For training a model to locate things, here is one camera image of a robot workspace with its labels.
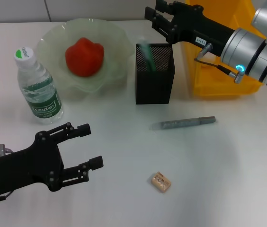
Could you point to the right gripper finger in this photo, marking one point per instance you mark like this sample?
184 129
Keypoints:
163 4
151 14

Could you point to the green glass fruit plate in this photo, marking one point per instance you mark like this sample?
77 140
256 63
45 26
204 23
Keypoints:
50 47

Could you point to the silver glitter pen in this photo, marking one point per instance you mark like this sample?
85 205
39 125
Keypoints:
178 123

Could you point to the black mesh pen holder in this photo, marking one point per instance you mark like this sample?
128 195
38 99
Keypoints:
154 85

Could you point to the yellow plastic bin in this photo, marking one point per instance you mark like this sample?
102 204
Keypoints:
218 82

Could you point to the beige eraser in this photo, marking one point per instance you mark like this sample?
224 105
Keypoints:
162 182

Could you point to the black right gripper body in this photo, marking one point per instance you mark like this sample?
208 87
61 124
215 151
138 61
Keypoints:
202 26

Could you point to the red pepper toy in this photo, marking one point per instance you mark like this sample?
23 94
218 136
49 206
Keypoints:
83 58

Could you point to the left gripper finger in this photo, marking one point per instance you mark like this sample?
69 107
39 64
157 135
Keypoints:
83 129
96 162

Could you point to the clear water bottle green label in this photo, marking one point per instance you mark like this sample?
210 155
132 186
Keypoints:
41 94

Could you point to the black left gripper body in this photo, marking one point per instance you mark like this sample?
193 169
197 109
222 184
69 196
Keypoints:
24 165

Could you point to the green utility knife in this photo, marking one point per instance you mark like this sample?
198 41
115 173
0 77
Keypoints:
148 56

